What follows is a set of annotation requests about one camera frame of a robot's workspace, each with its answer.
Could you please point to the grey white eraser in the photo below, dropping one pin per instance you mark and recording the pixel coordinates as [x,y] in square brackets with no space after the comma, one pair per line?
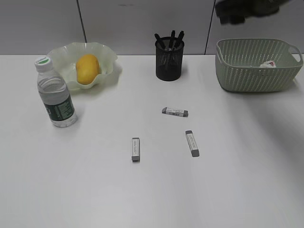
[135,149]
[175,112]
[192,144]

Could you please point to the yellow mango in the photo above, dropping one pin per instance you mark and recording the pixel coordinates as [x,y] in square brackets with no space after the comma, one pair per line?
[87,68]

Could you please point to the clear water bottle green label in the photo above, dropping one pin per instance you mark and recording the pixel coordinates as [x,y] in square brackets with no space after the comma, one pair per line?
[54,93]

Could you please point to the white waste paper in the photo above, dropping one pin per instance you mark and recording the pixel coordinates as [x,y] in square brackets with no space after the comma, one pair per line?
[268,64]

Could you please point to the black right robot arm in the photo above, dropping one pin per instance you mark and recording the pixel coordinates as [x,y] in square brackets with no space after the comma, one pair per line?
[237,11]

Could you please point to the grey white eraser top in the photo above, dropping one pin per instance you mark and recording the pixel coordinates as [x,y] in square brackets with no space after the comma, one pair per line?
[175,112]

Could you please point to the black mesh pen holder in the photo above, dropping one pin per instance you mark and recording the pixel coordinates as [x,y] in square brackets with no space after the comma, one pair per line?
[168,62]

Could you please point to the pale green woven basket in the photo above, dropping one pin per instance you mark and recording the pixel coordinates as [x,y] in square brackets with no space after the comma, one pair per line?
[237,64]

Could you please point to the pale green wavy plate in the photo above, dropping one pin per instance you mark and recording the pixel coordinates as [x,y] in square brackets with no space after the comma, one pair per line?
[65,58]

